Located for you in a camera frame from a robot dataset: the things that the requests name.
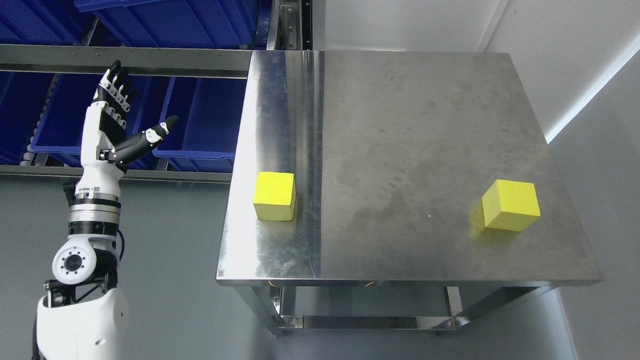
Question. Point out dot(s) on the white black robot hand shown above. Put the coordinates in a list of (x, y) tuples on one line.
[(104, 127)]

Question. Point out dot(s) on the blue plastic bin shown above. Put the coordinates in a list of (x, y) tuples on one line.
[(205, 138), (60, 131), (22, 98), (185, 24)]

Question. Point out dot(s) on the yellow foam block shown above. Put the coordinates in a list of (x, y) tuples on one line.
[(510, 205), (275, 196)]

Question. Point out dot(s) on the metal shelf rack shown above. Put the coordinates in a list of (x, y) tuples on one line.
[(289, 29)]

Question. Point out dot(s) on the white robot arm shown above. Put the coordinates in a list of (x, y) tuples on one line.
[(84, 315)]

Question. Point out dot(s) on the stainless steel table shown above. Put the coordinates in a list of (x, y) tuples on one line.
[(392, 153)]

